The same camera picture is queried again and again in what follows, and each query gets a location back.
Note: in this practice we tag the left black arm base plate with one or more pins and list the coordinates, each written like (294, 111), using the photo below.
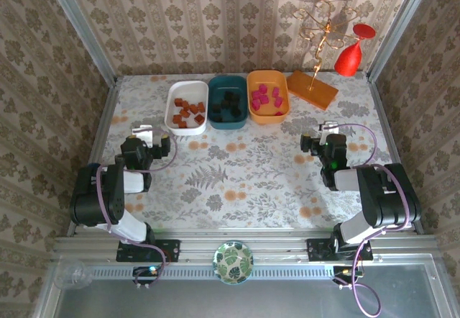
(170, 250)

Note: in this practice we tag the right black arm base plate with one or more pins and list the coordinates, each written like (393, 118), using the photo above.
(316, 249)

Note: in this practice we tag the aluminium cross rail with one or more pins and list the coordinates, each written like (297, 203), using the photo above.
(273, 246)

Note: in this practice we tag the floral table mat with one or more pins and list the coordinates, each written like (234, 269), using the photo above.
(251, 203)

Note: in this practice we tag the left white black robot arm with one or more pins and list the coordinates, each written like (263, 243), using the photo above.
(97, 195)

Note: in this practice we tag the teal plastic container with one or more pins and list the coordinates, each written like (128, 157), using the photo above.
(226, 84)

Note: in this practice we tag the leaf pattern bowl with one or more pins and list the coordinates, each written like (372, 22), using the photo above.
(233, 264)

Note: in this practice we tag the red wine glass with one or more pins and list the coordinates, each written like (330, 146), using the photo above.
(346, 60)

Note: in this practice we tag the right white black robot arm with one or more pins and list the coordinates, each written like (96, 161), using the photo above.
(388, 195)

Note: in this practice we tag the orange wooden stand base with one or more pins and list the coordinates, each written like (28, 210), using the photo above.
(323, 96)

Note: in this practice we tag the right small controller board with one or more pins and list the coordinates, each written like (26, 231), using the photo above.
(341, 273)

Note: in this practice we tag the orange lego brick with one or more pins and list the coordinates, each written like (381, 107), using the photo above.
(178, 102)
(202, 106)
(177, 118)
(193, 108)
(199, 118)
(184, 113)
(182, 124)
(185, 104)

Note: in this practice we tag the left small controller board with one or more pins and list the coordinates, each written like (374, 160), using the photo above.
(143, 273)

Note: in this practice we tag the aluminium side rail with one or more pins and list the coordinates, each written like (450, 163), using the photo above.
(100, 131)
(386, 127)

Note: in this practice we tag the orange plastic container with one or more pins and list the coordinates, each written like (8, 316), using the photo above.
(267, 114)

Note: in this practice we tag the white plastic container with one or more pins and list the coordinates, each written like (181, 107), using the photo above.
(188, 93)

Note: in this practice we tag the aluminium frame post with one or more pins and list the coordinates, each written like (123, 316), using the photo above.
(398, 26)
(79, 26)

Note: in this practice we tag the clear glass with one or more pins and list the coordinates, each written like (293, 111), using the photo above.
(72, 275)

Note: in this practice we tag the small controller board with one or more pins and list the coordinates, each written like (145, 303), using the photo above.
(341, 273)
(143, 273)

